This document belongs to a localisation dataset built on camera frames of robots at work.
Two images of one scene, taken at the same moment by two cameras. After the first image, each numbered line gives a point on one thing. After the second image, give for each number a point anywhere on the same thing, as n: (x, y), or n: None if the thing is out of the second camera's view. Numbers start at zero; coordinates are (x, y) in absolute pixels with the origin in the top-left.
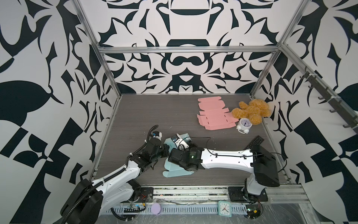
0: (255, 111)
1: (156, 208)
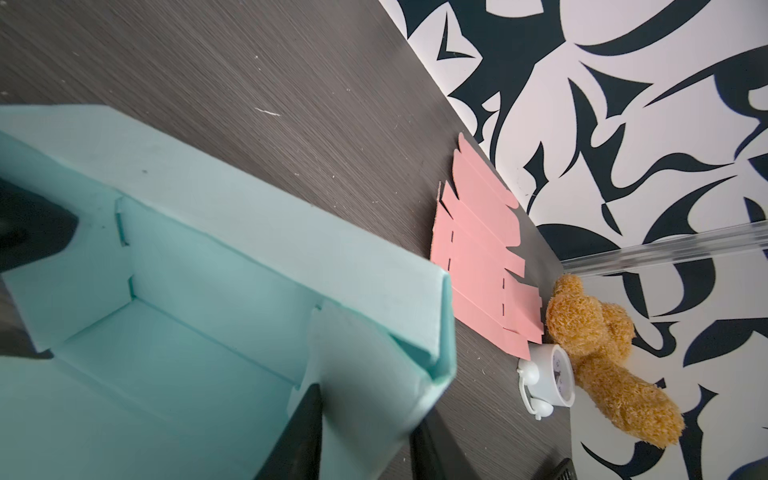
0: (597, 336)
1: None
